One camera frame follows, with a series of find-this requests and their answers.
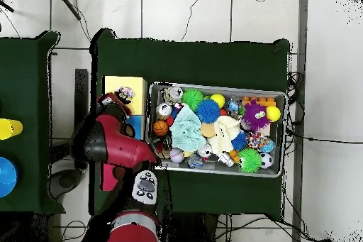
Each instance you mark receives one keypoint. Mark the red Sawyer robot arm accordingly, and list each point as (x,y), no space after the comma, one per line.
(122,148)

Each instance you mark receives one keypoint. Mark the wooden box with three holes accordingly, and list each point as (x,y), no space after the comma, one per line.
(139,83)

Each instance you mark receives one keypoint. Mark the shallow silver mesh bin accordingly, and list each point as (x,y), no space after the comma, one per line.
(227,171)

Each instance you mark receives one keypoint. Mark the small orange basketball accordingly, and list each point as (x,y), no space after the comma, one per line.
(160,128)

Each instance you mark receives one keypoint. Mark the silver drink can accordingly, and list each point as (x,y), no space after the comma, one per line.
(173,93)

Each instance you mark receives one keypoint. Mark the mint green cloth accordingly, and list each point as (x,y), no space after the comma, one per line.
(185,131)

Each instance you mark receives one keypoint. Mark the dark green table cloth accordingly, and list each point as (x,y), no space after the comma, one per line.
(28,83)
(184,60)

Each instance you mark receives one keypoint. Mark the blue spiky ball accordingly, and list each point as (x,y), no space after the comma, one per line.
(208,111)

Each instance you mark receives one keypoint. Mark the cream cloth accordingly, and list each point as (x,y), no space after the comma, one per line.
(224,134)

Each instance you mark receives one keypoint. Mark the yellow cup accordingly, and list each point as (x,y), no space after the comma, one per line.
(11,128)

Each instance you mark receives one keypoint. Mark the black tripod leg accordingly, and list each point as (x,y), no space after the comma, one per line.
(69,5)
(6,6)

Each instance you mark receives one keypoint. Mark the purple spiky monster toy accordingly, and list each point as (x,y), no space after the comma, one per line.
(255,115)

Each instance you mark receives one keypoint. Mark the green spiky ball with eyes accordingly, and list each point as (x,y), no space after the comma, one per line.
(249,160)

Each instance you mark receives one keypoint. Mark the blue bowl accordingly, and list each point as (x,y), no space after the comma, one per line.
(7,176)

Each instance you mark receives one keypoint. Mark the small soccer ball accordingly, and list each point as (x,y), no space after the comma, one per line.
(266,160)

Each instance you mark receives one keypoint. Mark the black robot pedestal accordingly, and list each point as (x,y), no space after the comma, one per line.
(198,227)

